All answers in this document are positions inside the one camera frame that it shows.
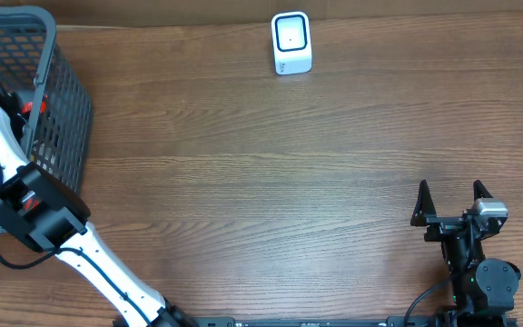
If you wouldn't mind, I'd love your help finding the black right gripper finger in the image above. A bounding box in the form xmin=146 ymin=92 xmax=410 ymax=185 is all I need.
xmin=410 ymin=179 xmax=437 ymax=227
xmin=473 ymin=180 xmax=492 ymax=201

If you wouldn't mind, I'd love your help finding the orange long noodle packet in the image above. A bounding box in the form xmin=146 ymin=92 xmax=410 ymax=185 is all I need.
xmin=21 ymin=101 xmax=47 ymax=114

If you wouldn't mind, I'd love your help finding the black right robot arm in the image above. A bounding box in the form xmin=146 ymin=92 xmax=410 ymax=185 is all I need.
xmin=402 ymin=180 xmax=521 ymax=326

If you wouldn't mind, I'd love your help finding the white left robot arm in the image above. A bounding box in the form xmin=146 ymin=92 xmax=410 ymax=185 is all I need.
xmin=0 ymin=87 xmax=196 ymax=326

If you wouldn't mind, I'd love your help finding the white barcode scanner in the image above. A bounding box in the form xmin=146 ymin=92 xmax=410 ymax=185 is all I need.
xmin=271 ymin=11 xmax=312 ymax=75

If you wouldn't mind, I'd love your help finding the brown cardboard backdrop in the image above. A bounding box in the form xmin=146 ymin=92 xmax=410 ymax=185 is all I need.
xmin=0 ymin=0 xmax=523 ymax=27

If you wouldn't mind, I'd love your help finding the grey plastic shopping basket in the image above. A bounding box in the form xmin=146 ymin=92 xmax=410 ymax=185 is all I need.
xmin=0 ymin=6 xmax=94 ymax=193

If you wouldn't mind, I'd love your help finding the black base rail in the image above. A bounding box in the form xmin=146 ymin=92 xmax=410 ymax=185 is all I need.
xmin=192 ymin=316 xmax=519 ymax=327

